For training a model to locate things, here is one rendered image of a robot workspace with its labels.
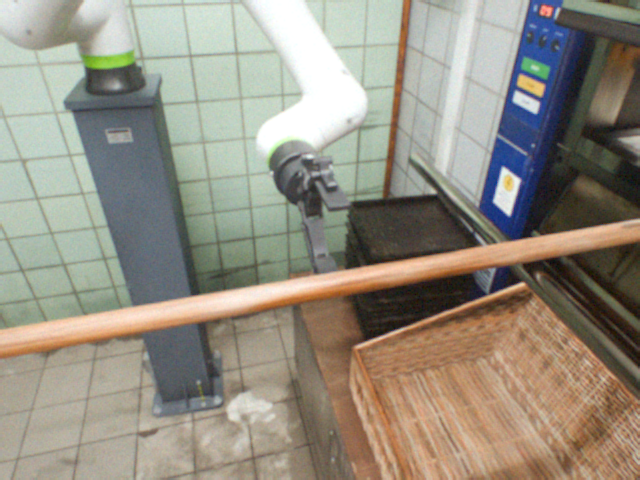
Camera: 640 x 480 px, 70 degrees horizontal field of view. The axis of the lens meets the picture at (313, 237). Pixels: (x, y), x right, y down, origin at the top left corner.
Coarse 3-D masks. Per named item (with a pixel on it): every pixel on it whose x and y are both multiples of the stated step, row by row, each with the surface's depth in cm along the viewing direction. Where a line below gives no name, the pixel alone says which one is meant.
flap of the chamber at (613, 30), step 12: (564, 12) 76; (576, 12) 74; (564, 24) 76; (576, 24) 74; (588, 24) 72; (600, 24) 70; (612, 24) 68; (624, 24) 66; (600, 36) 70; (612, 36) 68; (624, 36) 66; (636, 36) 64
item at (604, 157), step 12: (588, 144) 93; (600, 144) 91; (612, 144) 91; (624, 144) 91; (588, 156) 93; (600, 156) 90; (612, 156) 88; (624, 156) 86; (636, 156) 86; (612, 168) 88; (624, 168) 86; (636, 168) 83; (624, 180) 86; (636, 180) 84
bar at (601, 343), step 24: (432, 168) 83; (456, 192) 76; (480, 216) 70; (504, 240) 65; (528, 264) 60; (552, 288) 56; (576, 312) 53; (576, 336) 52; (600, 336) 50; (600, 360) 50; (624, 360) 47; (624, 384) 47
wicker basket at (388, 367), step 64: (448, 320) 108; (512, 320) 114; (384, 384) 114; (448, 384) 114; (512, 384) 113; (576, 384) 97; (384, 448) 94; (448, 448) 101; (512, 448) 101; (576, 448) 96
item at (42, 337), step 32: (608, 224) 62; (448, 256) 56; (480, 256) 57; (512, 256) 58; (544, 256) 59; (256, 288) 52; (288, 288) 52; (320, 288) 53; (352, 288) 53; (384, 288) 55; (64, 320) 48; (96, 320) 48; (128, 320) 48; (160, 320) 49; (192, 320) 50; (0, 352) 46; (32, 352) 47
